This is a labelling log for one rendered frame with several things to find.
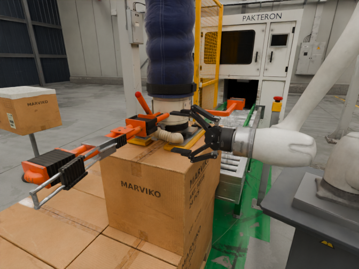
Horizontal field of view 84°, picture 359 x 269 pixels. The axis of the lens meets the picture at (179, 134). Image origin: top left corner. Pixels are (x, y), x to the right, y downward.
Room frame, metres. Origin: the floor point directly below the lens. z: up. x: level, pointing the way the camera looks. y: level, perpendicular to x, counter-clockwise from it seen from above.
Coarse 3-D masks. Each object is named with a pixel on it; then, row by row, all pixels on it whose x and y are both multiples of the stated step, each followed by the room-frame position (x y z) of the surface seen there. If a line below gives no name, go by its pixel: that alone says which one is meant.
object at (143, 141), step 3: (132, 138) 0.86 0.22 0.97; (135, 138) 0.86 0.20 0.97; (138, 138) 0.86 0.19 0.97; (141, 138) 0.85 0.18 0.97; (144, 138) 0.85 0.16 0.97; (147, 138) 0.86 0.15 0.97; (150, 138) 0.86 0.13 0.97; (129, 141) 0.85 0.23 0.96; (132, 141) 0.84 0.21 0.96; (135, 141) 0.84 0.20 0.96; (138, 141) 0.83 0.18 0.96; (141, 141) 0.83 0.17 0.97; (144, 141) 0.82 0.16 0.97; (147, 141) 0.83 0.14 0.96; (150, 141) 0.85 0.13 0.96; (138, 144) 0.83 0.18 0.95; (141, 144) 0.82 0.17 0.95; (144, 144) 0.82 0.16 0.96; (147, 144) 0.83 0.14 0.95
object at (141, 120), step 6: (138, 114) 0.77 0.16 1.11; (126, 120) 0.70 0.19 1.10; (132, 120) 0.69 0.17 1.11; (138, 120) 0.68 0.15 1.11; (144, 120) 0.72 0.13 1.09; (150, 120) 0.70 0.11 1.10; (156, 120) 0.73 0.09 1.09; (144, 126) 0.67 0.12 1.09; (150, 126) 0.70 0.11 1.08; (156, 126) 0.73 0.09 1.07; (144, 132) 0.67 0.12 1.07; (150, 132) 0.69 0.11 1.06
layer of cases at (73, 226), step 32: (64, 192) 1.03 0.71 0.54; (96, 192) 1.03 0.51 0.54; (0, 224) 0.77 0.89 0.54; (32, 224) 0.77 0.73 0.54; (64, 224) 0.77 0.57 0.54; (96, 224) 0.77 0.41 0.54; (0, 256) 0.60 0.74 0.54; (32, 256) 0.60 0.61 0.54; (64, 256) 0.60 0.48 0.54; (96, 256) 0.60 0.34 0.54; (128, 256) 0.60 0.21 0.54; (160, 256) 0.60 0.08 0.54; (192, 256) 0.72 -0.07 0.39
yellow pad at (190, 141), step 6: (198, 126) 1.02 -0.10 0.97; (198, 132) 0.93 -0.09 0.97; (204, 132) 0.97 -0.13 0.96; (186, 138) 0.85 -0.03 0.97; (192, 138) 0.86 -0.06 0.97; (198, 138) 0.89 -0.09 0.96; (168, 144) 0.79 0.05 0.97; (174, 144) 0.78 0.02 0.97; (180, 144) 0.78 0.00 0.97; (186, 144) 0.79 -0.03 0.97; (192, 144) 0.82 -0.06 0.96; (168, 150) 0.77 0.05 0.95
